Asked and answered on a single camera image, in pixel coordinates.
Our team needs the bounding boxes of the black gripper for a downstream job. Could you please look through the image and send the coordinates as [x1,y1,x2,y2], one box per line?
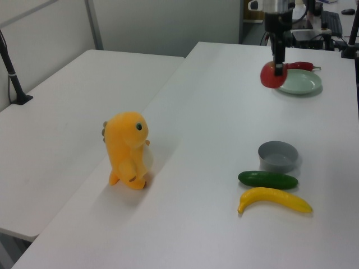
[264,11,293,77]

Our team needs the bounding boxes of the red apple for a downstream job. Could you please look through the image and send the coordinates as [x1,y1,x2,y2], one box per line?
[260,61,289,90]

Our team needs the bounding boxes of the dark red chili pepper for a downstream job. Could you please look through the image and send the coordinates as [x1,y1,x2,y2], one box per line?
[284,61,322,71]

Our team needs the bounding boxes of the black electronics box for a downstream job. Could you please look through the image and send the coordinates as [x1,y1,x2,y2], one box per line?
[291,27,324,49]

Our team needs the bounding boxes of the pale green plate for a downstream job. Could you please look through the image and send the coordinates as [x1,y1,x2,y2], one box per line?
[276,68,323,96]

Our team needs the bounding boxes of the black keyboard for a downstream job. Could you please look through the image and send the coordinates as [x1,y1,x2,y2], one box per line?
[320,10,343,36]

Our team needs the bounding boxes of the grey round bowl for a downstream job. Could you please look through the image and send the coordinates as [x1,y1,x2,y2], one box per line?
[257,140,299,173]

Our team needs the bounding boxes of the green cucumber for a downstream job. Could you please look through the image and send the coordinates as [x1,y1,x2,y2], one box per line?
[237,170,299,191]

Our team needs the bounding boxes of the yellow banana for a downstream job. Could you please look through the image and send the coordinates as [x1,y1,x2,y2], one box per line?
[237,187,314,215]

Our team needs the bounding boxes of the orange plush dinosaur toy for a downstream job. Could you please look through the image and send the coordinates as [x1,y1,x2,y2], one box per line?
[100,111,155,191]

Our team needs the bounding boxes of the black camera stand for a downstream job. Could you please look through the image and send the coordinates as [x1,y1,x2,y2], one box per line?
[340,16,359,59]
[0,29,34,106]

